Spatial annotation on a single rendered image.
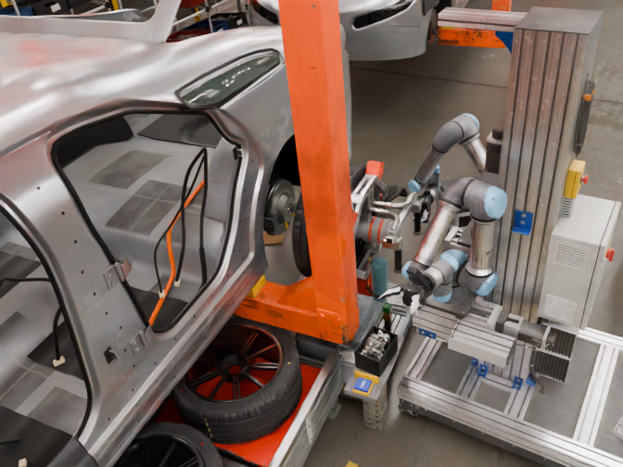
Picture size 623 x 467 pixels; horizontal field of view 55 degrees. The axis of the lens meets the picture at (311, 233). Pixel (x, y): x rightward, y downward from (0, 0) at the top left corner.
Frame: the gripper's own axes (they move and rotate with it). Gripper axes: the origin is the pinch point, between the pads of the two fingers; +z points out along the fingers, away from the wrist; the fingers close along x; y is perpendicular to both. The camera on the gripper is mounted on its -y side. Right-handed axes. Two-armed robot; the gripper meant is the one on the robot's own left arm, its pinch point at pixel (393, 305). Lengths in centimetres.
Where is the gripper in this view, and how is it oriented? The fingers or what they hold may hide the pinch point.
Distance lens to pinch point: 219.6
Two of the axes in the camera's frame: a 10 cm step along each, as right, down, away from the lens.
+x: -6.7, -2.6, 6.9
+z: -7.1, 4.7, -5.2
